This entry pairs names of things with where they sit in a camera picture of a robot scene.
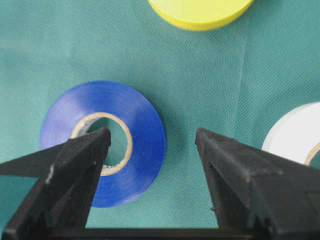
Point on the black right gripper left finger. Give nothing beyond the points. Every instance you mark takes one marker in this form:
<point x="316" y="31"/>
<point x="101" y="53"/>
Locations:
<point x="52" y="189"/>

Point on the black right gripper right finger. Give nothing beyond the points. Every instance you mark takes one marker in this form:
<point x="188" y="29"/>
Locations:
<point x="267" y="196"/>

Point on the white tape roll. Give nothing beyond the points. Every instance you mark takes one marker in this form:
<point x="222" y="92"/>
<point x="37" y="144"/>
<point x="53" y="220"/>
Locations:
<point x="296" y="135"/>

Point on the blue tape roll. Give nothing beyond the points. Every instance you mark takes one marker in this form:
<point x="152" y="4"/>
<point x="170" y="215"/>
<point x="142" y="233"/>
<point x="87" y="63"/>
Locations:
<point x="75" y="111"/>

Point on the yellow tape roll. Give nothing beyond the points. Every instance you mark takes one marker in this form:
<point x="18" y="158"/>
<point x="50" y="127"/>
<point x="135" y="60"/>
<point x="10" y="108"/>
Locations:
<point x="200" y="15"/>

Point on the green table cloth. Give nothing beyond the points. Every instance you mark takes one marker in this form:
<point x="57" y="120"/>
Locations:
<point x="237" y="80"/>

